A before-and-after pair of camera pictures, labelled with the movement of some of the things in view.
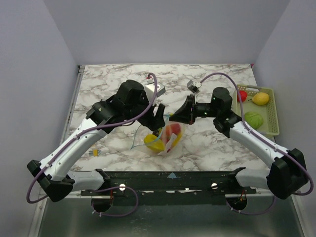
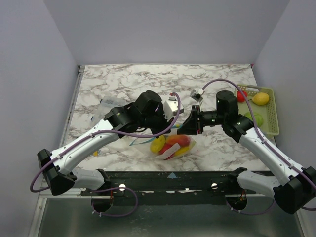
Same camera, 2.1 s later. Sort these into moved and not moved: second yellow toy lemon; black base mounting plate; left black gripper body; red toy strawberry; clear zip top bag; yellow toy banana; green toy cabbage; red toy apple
Moved: red toy apple; left black gripper body; yellow toy banana; clear zip top bag
Not moved: second yellow toy lemon; black base mounting plate; green toy cabbage; red toy strawberry
